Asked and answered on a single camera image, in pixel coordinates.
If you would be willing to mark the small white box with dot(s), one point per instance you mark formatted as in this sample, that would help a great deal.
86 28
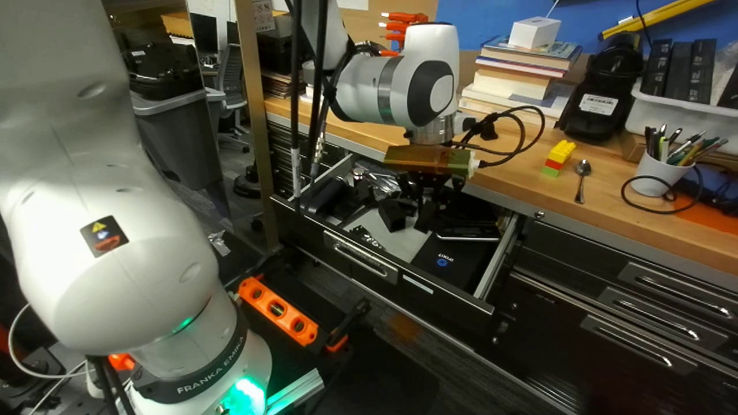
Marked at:
532 34

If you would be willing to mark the stack of books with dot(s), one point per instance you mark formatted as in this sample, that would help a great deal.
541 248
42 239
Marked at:
506 77

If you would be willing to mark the white pen cup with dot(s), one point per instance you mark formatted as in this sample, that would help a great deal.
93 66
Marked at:
655 179

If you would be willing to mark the black tool drawer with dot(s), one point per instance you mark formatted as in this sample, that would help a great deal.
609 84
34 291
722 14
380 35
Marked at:
431 258

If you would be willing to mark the metal spoon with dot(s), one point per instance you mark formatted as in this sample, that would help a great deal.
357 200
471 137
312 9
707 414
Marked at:
581 169

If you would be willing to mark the orange spirit level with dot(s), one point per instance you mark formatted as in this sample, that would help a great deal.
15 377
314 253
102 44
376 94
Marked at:
281 315

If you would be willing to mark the yellow level on wall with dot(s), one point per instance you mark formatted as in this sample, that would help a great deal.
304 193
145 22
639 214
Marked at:
673 12

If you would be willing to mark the white plastic bin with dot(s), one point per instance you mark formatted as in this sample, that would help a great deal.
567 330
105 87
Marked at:
693 119

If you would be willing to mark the grey trash bin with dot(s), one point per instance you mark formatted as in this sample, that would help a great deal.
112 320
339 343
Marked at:
178 137

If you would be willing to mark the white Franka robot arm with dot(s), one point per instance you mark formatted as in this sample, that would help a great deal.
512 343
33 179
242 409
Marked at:
107 254

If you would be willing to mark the yellow red green block stack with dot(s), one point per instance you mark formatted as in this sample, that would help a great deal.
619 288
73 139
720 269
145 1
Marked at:
559 158

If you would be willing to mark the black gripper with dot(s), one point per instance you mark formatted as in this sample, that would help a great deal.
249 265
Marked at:
431 188

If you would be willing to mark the orange T-handle hex key set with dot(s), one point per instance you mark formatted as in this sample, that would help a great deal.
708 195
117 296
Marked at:
394 24

